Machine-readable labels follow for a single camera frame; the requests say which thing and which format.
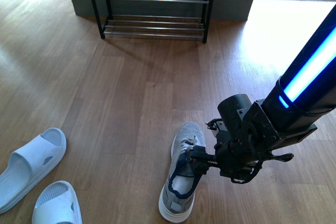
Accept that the light blue slide right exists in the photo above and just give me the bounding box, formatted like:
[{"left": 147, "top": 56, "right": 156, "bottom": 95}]
[{"left": 32, "top": 180, "right": 82, "bottom": 223}]

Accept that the grey sneaker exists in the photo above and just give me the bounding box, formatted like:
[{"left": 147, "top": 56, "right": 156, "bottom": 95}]
[{"left": 158, "top": 122, "right": 206, "bottom": 223}]

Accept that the light blue slide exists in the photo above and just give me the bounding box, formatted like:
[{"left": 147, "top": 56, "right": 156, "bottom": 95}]
[
  {"left": 1, "top": 127, "right": 67, "bottom": 214},
  {"left": 32, "top": 180, "right": 82, "bottom": 223}
]

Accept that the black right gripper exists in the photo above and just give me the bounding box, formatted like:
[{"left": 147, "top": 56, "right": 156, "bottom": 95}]
[{"left": 186, "top": 94, "right": 293, "bottom": 184}]

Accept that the black metal shoe rack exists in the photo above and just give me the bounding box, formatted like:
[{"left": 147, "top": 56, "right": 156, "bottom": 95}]
[{"left": 91, "top": 0, "right": 214, "bottom": 43}]

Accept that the light blue slide left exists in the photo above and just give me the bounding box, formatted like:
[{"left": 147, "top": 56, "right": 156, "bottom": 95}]
[{"left": 1, "top": 127, "right": 67, "bottom": 214}]

